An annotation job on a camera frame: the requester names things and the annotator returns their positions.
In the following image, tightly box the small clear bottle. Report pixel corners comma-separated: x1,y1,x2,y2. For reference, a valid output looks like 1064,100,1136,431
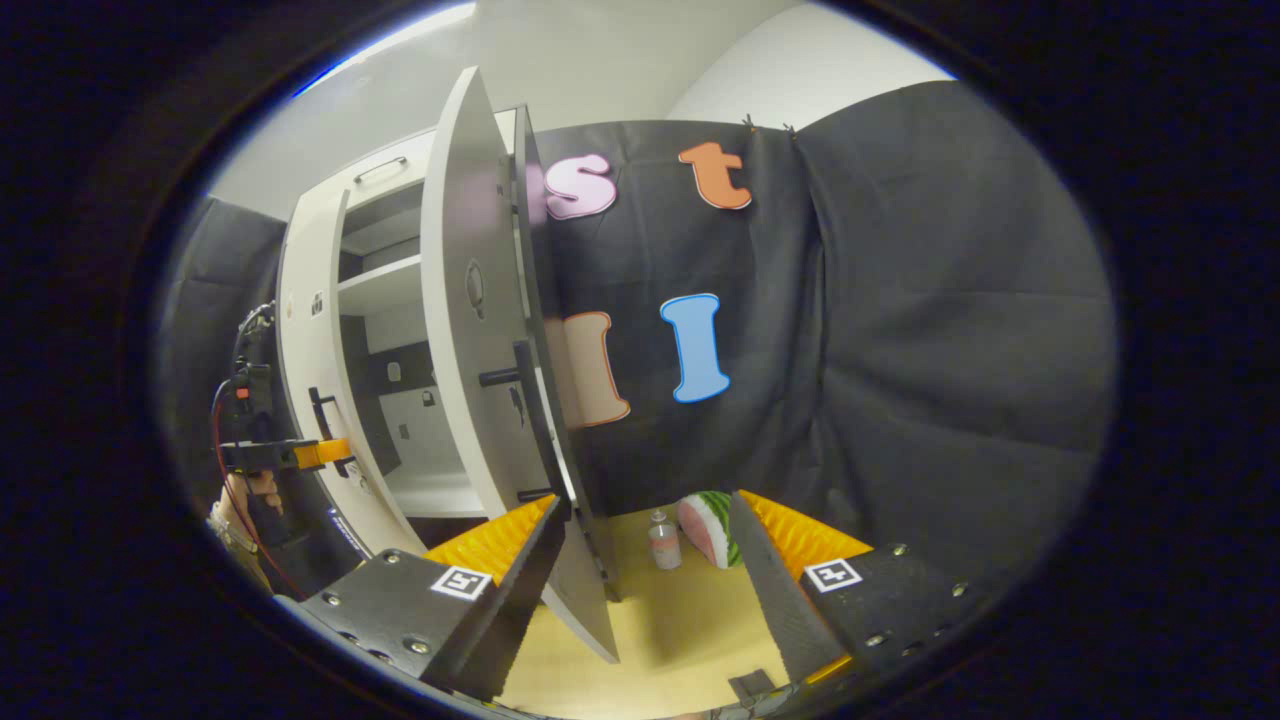
648,510,683,571

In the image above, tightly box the watermelon slice toy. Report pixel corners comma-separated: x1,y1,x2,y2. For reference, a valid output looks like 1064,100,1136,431
677,490,746,569

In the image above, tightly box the white cabinet inner shelf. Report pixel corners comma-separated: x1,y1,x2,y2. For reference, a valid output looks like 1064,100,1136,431
338,255,426,317

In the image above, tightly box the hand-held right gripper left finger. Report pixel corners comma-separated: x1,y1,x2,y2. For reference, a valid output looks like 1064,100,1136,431
300,495,571,703

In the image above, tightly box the white double-door shoe cabinet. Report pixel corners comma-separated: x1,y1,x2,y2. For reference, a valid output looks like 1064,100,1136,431
290,105,601,601

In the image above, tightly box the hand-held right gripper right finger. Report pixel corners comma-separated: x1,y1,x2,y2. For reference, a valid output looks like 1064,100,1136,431
727,490,991,693

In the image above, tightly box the white cabinet drawer with handle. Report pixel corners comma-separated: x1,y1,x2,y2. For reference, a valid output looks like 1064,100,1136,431
330,105,521,216

